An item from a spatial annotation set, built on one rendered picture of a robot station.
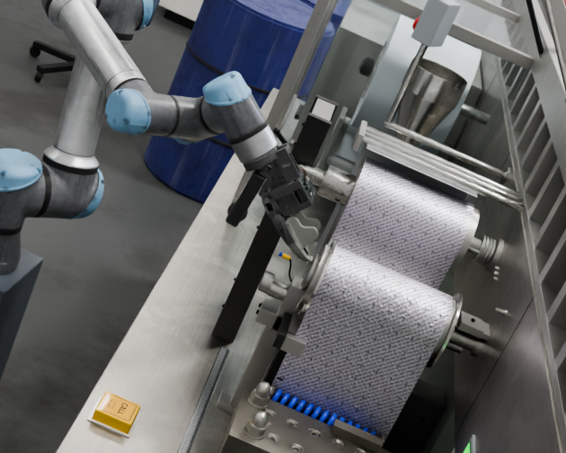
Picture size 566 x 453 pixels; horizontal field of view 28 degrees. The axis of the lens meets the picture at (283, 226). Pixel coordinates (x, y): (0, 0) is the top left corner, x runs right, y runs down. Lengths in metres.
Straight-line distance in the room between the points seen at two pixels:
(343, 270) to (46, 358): 1.97
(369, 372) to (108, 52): 0.74
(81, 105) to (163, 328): 0.50
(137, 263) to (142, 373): 2.37
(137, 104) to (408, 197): 0.58
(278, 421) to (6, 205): 0.71
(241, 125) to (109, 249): 2.70
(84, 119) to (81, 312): 1.87
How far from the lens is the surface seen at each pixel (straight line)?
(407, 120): 2.66
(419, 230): 2.20
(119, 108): 1.95
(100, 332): 4.06
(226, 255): 2.81
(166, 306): 2.48
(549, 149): 2.32
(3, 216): 2.33
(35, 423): 3.54
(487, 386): 1.94
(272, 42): 5.06
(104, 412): 2.05
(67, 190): 2.37
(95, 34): 2.09
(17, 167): 2.31
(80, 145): 2.36
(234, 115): 1.95
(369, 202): 2.19
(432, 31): 2.44
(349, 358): 2.06
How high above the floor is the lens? 2.09
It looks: 22 degrees down
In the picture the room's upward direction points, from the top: 24 degrees clockwise
